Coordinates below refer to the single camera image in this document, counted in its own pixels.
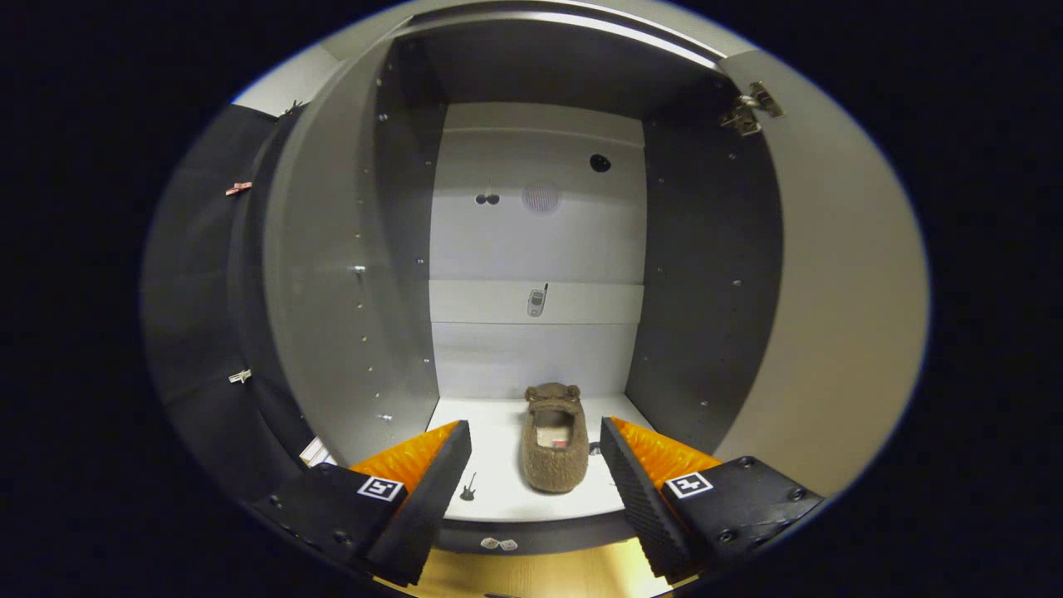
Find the grey shoe cabinet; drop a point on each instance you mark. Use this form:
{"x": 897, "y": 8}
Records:
{"x": 332, "y": 291}

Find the silver clip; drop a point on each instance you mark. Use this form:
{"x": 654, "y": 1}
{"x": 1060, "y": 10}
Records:
{"x": 240, "y": 376}

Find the white book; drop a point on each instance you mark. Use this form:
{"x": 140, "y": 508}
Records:
{"x": 314, "y": 451}

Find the black backdrop cloth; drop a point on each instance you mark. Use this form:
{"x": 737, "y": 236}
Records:
{"x": 199, "y": 291}

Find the brown fuzzy shoe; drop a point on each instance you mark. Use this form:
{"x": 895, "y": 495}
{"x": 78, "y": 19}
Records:
{"x": 555, "y": 465}

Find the black binder clip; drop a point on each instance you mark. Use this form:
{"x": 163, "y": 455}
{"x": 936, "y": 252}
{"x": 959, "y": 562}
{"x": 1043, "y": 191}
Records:
{"x": 292, "y": 108}

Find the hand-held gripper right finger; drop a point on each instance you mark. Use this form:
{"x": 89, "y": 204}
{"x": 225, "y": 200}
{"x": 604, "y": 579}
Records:
{"x": 644, "y": 507}

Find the red clip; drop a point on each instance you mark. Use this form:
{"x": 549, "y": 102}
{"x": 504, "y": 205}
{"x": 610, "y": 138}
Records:
{"x": 238, "y": 188}

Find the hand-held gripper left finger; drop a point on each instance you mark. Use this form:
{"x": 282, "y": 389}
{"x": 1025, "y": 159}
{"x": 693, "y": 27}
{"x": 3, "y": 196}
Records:
{"x": 432, "y": 507}

